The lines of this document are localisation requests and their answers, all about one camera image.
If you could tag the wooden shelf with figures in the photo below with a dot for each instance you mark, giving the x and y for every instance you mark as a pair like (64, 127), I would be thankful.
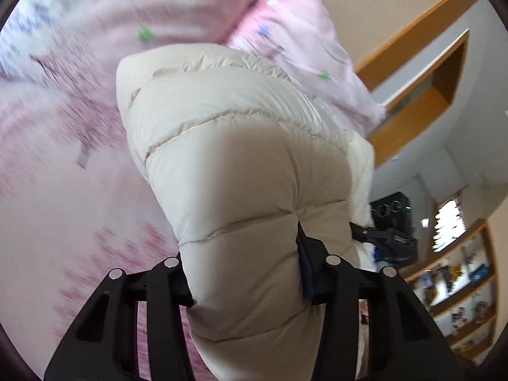
(464, 289)

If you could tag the cream puffer jacket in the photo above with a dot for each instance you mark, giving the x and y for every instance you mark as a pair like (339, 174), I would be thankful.
(238, 166)

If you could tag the large pink printed pillow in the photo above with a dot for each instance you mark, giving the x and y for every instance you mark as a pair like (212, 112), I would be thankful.
(158, 4)

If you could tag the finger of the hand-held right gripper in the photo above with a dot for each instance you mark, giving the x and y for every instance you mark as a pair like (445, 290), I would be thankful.
(363, 235)

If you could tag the pink tree-print bed sheet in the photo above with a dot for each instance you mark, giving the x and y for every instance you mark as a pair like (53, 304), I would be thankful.
(71, 190)

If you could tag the wooden wall niche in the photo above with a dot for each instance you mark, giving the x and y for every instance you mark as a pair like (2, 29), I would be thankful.
(412, 115)

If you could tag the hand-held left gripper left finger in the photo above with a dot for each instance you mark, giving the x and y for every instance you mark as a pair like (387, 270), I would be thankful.
(166, 281)

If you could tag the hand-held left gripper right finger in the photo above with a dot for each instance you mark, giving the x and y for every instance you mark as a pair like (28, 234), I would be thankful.
(307, 270)

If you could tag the small pink printed pillow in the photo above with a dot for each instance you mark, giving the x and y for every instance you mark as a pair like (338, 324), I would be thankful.
(301, 47)

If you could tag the small bright window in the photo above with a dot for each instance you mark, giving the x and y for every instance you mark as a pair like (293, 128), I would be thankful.
(448, 226)

